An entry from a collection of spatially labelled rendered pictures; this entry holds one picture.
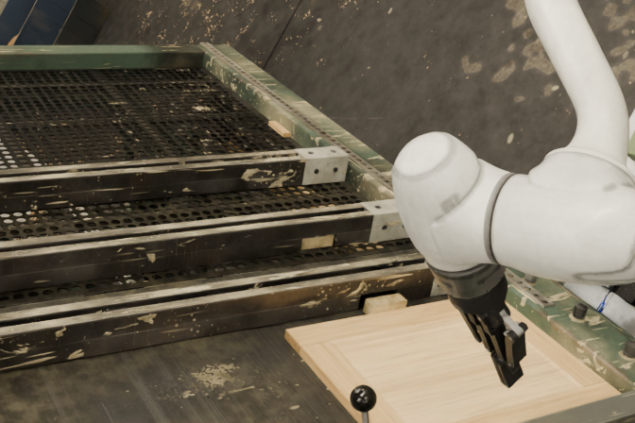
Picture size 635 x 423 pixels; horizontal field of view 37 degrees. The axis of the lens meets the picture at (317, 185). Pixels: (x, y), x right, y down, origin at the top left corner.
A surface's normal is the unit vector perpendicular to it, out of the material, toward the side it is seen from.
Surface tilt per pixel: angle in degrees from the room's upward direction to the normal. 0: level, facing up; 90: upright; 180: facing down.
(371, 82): 0
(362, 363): 59
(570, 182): 24
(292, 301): 90
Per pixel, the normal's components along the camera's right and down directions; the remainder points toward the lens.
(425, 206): -0.42, 0.51
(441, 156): -0.29, -0.65
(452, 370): 0.16, -0.90
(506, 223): -0.68, -0.04
